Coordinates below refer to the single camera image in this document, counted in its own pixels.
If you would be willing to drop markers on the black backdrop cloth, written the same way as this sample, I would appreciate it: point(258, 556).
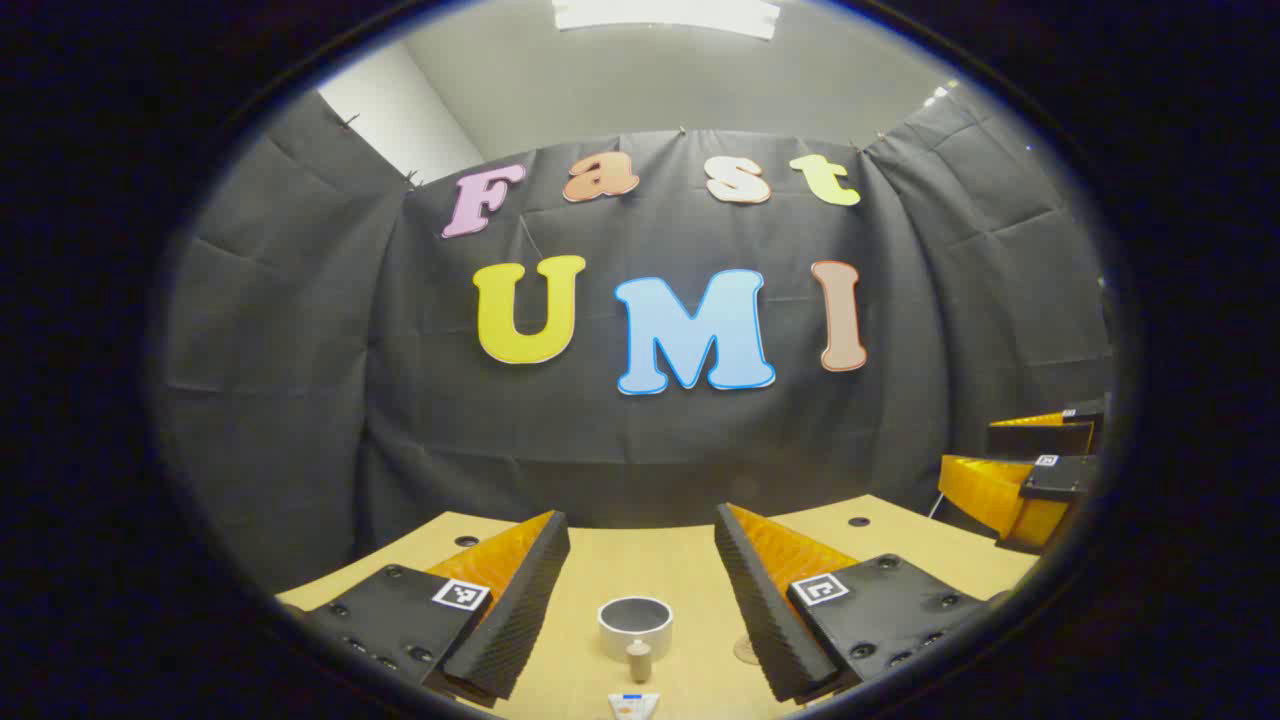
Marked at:
point(400, 400)

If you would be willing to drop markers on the light wooden desktop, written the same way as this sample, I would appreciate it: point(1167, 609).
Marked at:
point(650, 560)

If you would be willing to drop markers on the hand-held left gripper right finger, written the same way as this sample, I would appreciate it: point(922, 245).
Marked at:
point(760, 610)

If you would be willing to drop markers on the round wooden coaster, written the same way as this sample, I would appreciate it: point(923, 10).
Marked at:
point(745, 652)

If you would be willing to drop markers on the ceiling light panel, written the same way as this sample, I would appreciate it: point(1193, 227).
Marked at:
point(665, 15)

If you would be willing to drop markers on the white toothpaste tube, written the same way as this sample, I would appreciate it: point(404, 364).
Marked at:
point(633, 708)

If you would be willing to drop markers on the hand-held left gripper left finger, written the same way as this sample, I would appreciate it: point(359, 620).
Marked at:
point(520, 620)

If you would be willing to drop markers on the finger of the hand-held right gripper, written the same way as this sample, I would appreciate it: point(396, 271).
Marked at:
point(985, 490)
point(1040, 438)

